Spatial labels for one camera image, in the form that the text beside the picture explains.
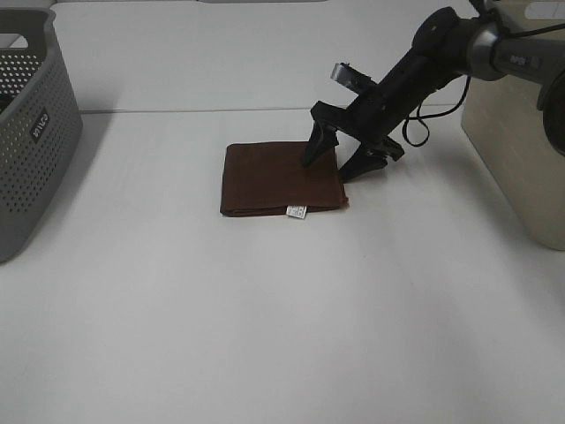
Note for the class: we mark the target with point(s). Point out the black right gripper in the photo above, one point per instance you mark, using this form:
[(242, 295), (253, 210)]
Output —
[(369, 120)]

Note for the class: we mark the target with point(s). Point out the brown towel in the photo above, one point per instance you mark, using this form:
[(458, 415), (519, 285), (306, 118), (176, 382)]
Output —
[(264, 178)]

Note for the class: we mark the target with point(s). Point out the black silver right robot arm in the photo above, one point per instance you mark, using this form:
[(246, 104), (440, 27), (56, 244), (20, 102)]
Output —
[(445, 47)]

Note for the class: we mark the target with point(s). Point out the beige plastic storage bin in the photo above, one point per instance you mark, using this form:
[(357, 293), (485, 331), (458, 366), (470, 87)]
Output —
[(516, 121)]

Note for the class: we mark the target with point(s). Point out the grey perforated plastic basket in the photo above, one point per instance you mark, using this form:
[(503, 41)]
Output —
[(40, 124)]

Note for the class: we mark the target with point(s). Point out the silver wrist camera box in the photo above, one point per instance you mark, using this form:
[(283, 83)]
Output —
[(350, 78)]

